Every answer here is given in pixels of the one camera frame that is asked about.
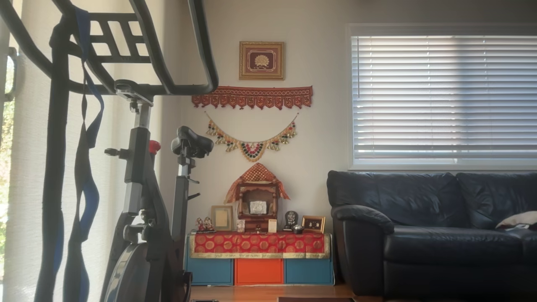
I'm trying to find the gold photo frame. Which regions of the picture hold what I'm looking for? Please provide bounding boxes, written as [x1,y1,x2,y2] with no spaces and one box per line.
[302,215,326,234]

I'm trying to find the white window blinds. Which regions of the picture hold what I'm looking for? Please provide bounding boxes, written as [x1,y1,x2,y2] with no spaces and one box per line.
[352,36,537,165]

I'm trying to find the red gold patterned tablecloth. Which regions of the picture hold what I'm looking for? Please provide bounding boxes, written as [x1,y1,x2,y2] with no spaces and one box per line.
[189,232,331,259]

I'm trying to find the gold framed wall picture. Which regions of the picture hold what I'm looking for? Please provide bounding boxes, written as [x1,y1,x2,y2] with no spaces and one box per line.
[239,41,285,81]

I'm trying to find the orange shrine canopy cloth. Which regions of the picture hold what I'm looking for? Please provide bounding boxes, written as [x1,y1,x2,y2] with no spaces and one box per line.
[224,163,290,205]

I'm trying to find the orange storage cube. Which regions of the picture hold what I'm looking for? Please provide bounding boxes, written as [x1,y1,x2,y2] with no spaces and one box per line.
[235,258,284,286]

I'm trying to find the beige cushion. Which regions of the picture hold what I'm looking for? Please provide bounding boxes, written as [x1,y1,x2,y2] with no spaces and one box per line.
[495,211,537,230]

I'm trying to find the blue storage cube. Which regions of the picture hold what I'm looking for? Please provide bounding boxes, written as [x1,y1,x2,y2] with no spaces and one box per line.
[285,258,333,286]
[187,258,234,286]

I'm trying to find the black exercise bike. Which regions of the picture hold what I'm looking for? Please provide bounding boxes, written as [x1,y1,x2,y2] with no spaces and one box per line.
[0,0,219,302]

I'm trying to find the dark red rug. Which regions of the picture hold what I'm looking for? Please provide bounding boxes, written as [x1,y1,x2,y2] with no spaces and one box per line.
[277,297,357,302]

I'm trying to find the beige photo frame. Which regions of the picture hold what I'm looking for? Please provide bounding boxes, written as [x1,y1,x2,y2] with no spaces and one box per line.
[211,205,234,232]

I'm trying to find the red embroidered wall hanging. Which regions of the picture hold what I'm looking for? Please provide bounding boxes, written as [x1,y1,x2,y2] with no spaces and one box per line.
[192,86,313,110]

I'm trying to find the beaded door garland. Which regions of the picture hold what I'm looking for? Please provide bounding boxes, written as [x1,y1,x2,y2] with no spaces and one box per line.
[204,111,299,163]

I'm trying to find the white sheer curtain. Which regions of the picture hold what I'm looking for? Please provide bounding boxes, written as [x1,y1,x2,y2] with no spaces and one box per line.
[4,0,164,302]

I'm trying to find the small wooden shrine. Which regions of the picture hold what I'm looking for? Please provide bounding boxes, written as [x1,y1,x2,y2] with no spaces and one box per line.
[236,182,279,232]

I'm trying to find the black and blue strap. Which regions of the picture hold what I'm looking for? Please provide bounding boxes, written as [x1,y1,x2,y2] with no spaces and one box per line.
[63,6,105,302]

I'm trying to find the black leather sofa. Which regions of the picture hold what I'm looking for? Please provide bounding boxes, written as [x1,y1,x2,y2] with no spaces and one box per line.
[326,170,537,299]

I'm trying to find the white window frame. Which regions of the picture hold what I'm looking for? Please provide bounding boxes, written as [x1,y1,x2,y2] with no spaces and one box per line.
[347,23,537,171]

